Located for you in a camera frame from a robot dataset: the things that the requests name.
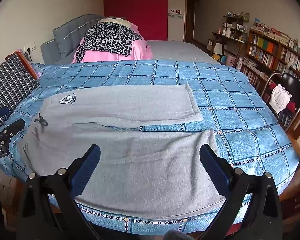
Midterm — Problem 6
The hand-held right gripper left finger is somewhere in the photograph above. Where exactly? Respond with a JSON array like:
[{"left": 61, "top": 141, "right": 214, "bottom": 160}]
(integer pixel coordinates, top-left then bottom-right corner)
[{"left": 16, "top": 144, "right": 103, "bottom": 240}]

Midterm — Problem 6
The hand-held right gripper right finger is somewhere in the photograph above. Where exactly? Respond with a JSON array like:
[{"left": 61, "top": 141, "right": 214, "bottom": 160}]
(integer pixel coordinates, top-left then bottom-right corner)
[{"left": 197, "top": 145, "right": 283, "bottom": 240}]

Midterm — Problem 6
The grey sweatshirt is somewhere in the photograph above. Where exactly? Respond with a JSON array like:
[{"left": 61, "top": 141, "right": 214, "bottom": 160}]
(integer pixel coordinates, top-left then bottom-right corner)
[{"left": 16, "top": 82, "right": 227, "bottom": 219}]

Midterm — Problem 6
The person's right hand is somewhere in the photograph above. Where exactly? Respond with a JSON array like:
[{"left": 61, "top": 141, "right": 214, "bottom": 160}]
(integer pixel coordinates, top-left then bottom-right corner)
[{"left": 163, "top": 229, "right": 194, "bottom": 240}]

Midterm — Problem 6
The plaid dark pillow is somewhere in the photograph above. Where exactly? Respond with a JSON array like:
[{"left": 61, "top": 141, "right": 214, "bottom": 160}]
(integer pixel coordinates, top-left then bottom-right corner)
[{"left": 0, "top": 54, "right": 40, "bottom": 128}]

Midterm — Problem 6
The blue checked blanket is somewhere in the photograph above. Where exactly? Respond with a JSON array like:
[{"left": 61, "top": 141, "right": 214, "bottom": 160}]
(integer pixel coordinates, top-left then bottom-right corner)
[{"left": 0, "top": 59, "right": 300, "bottom": 235}]

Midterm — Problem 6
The white cloth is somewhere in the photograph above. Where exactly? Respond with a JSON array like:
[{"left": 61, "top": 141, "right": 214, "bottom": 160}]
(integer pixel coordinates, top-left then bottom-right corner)
[{"left": 269, "top": 84, "right": 293, "bottom": 113}]

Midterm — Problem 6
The grey padded headboard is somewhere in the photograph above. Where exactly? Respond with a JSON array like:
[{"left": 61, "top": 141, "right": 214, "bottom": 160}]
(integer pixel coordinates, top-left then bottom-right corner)
[{"left": 41, "top": 14, "right": 104, "bottom": 65}]

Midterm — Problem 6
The pink storage box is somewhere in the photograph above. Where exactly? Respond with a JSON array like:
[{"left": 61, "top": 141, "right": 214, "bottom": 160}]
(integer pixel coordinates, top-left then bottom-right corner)
[{"left": 225, "top": 55, "right": 238, "bottom": 67}]

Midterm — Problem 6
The black chair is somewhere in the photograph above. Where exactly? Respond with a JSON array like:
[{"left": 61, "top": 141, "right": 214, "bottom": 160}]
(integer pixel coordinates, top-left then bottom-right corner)
[{"left": 261, "top": 72, "right": 300, "bottom": 130}]

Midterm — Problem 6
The grey bed sheet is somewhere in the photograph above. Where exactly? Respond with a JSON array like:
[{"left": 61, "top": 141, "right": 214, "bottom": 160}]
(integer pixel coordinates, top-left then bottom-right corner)
[{"left": 145, "top": 40, "right": 222, "bottom": 64}]

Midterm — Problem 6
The leopard print pillow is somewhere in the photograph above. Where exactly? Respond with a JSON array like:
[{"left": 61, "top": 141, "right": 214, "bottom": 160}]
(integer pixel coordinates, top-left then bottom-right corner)
[{"left": 72, "top": 22, "right": 153, "bottom": 63}]

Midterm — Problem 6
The leopard print cloth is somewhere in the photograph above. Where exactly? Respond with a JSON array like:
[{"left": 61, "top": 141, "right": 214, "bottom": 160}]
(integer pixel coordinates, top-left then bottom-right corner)
[{"left": 76, "top": 21, "right": 143, "bottom": 63}]

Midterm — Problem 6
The wooden bookshelf with books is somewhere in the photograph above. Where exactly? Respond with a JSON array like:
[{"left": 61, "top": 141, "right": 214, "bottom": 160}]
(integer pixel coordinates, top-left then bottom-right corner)
[{"left": 240, "top": 21, "right": 300, "bottom": 130}]

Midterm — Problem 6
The wooden desk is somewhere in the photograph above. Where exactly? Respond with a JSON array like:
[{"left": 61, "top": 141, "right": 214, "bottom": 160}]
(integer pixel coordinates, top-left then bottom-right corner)
[{"left": 207, "top": 31, "right": 248, "bottom": 60}]

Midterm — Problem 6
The cream pillow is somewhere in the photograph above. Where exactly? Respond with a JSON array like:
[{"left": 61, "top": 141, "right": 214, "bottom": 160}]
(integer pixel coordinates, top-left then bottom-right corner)
[{"left": 100, "top": 17, "right": 133, "bottom": 28}]

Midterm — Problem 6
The small wooden desk shelf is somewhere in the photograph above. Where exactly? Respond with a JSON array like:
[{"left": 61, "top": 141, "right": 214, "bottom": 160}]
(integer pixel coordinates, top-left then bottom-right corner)
[{"left": 222, "top": 12, "right": 250, "bottom": 40}]

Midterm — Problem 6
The dark wooden door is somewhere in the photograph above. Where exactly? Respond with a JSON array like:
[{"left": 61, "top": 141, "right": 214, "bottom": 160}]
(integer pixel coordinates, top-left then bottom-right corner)
[{"left": 186, "top": 0, "right": 201, "bottom": 43}]

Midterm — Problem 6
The red and white wardrobe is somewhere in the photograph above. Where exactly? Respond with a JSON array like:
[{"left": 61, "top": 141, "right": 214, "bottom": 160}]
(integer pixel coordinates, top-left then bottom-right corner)
[{"left": 103, "top": 0, "right": 187, "bottom": 42}]

